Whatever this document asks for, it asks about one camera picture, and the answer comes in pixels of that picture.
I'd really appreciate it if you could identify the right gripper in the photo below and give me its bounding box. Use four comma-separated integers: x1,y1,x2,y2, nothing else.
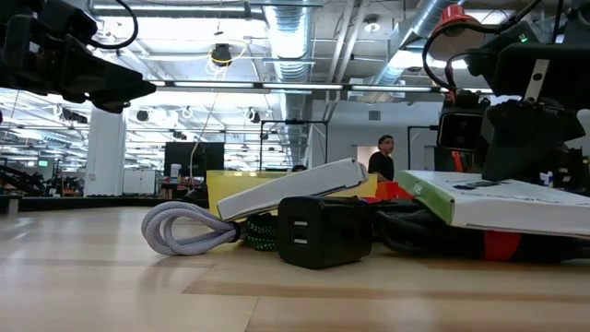
479,42,590,183

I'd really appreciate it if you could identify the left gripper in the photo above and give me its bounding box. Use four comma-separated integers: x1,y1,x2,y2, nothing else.
0,0,158,114

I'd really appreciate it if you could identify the white box with green side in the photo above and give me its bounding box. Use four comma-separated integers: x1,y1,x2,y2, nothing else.
395,170,590,240

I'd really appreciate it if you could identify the black cable with red strap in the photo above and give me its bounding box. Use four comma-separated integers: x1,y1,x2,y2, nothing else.
372,200,590,263

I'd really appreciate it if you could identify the light grey braided cable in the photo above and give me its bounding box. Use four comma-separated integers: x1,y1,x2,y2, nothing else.
140,200,243,256

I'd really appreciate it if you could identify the plain white carton box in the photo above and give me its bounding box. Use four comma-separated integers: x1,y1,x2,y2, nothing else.
216,158,370,222

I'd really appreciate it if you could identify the green black braided cable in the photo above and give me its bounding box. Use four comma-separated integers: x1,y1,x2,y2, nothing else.
242,213,280,253

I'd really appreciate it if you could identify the yellow plastic tray bin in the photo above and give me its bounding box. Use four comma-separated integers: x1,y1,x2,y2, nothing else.
206,169,380,219

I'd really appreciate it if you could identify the white cabinet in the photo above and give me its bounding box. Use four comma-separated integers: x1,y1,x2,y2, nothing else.
121,168,159,196

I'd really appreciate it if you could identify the black display screen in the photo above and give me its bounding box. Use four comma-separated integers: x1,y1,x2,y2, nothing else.
163,141,226,179

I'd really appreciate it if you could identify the overhead light bar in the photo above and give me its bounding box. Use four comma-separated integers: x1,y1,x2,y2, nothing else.
147,79,495,96

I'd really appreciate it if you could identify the black USB charger cube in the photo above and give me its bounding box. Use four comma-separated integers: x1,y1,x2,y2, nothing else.
277,195,374,270

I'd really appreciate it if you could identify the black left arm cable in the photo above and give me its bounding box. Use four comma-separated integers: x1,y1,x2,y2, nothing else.
86,0,140,51

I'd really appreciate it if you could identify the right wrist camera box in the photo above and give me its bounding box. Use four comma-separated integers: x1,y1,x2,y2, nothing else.
436,107,487,153

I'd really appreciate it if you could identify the black metal frame stand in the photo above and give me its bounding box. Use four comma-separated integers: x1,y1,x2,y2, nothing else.
259,119,330,173
407,124,441,172

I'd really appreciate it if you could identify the black aluminium table frame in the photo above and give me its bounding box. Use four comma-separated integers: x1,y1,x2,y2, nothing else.
0,193,209,215

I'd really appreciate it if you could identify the black hanging ceiling camera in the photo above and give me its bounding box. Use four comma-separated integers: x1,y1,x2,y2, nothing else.
210,42,234,68

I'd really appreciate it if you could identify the silver ventilation duct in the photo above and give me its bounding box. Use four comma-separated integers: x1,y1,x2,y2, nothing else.
368,0,467,94
263,0,325,168

